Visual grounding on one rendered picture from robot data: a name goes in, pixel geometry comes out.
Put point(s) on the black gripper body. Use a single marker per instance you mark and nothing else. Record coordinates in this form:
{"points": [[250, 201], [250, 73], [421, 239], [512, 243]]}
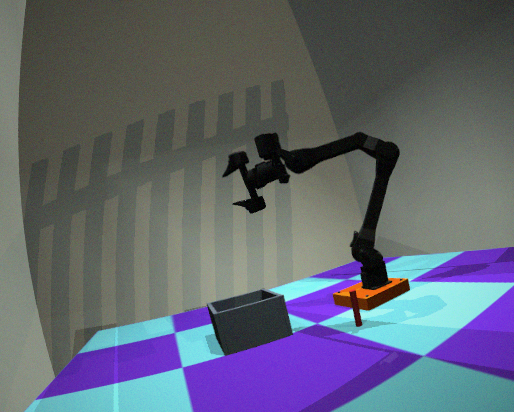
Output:
{"points": [[251, 178]]}

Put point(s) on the dark red peg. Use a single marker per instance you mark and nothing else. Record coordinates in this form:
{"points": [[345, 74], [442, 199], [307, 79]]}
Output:
{"points": [[355, 307]]}

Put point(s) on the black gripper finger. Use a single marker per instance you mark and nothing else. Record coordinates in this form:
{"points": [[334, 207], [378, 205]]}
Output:
{"points": [[229, 169], [242, 203]]}

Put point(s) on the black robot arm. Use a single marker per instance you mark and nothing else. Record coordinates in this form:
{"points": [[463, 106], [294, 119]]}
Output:
{"points": [[374, 274]]}

